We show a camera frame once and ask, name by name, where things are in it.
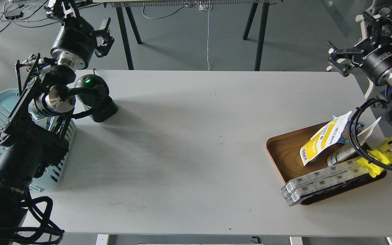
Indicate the yellow cartoon snack bag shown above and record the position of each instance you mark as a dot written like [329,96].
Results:
[382,153]

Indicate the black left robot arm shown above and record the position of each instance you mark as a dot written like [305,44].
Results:
[33,136]

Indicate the brown wooden tray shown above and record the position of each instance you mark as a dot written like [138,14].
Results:
[284,151]

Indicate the long clear biscuit box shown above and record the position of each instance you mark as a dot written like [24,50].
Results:
[324,183]

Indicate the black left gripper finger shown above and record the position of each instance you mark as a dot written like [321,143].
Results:
[107,40]

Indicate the black barcode scanner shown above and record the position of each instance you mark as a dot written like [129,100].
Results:
[105,106]

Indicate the black power adapter with cables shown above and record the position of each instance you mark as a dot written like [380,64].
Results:
[16,14]

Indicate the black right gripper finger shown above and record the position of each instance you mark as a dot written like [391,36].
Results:
[377,22]
[338,56]

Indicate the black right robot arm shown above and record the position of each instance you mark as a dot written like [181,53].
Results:
[385,102]

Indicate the blue snack bag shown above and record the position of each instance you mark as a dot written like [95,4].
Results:
[344,138]

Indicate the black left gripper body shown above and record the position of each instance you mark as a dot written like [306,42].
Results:
[75,44]

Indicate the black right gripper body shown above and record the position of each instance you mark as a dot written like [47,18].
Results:
[376,60]

